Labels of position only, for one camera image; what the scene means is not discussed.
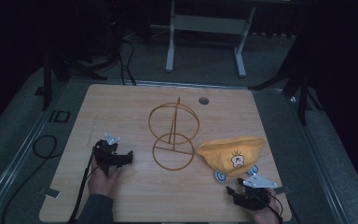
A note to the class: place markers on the white metal table frame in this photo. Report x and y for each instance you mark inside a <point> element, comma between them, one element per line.
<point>208,25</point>

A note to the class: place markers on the person's left hand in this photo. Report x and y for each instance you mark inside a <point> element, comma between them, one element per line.
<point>101,182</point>

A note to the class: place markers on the black metal stand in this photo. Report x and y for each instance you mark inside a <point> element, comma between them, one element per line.
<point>301,84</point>
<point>48,77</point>

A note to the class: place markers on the person's right hand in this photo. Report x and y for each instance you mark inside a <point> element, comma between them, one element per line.
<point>268,211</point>

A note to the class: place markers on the grey table grommet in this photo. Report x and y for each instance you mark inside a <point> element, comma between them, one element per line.
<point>203,100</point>

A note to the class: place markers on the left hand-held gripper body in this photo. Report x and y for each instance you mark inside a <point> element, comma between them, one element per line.
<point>105,152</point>

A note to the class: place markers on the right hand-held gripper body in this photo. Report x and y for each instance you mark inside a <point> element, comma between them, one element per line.
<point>253,194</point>

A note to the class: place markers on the grey tape piece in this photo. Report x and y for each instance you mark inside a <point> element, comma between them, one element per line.
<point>284,189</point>
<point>52,193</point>

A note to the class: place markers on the yellow hat with cartoon print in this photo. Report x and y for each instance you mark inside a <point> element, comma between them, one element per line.
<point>230,152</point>

